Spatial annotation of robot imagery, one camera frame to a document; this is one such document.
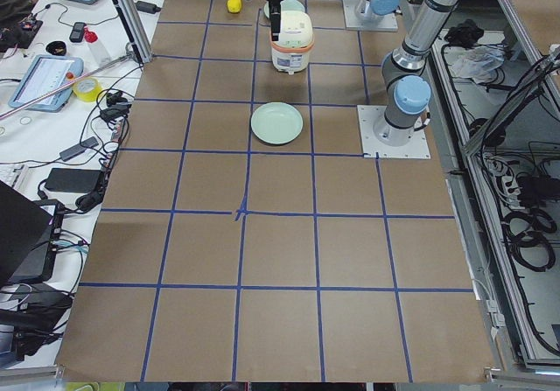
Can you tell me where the yellow lemon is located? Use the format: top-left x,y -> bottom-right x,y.
227,0 -> 242,14

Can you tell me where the black laptop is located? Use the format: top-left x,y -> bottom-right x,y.
1,183 -> 63,286

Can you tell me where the metal rod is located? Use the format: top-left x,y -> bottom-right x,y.
1,53 -> 131,120

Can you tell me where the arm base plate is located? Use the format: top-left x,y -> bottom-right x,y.
342,0 -> 398,32
357,105 -> 431,159

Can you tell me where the black power adapter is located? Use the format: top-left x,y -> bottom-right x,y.
135,1 -> 161,14

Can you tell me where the aluminium frame post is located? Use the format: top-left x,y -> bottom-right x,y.
112,0 -> 153,64

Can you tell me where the black phone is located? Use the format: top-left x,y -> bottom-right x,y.
69,22 -> 86,43

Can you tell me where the green plate near cooker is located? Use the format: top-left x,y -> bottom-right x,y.
250,102 -> 304,145

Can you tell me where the green plate far side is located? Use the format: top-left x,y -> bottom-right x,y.
263,0 -> 305,18

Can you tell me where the yellow tape roll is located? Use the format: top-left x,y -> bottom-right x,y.
72,77 -> 102,102

